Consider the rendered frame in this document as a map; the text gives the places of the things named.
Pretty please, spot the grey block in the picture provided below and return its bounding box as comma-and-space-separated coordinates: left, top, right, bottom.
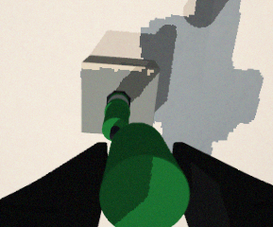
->
80, 54, 160, 133

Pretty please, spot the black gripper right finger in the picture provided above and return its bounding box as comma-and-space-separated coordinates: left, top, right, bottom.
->
173, 143, 273, 227

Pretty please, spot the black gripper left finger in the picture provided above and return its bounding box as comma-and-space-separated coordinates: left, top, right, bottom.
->
0, 143, 109, 227

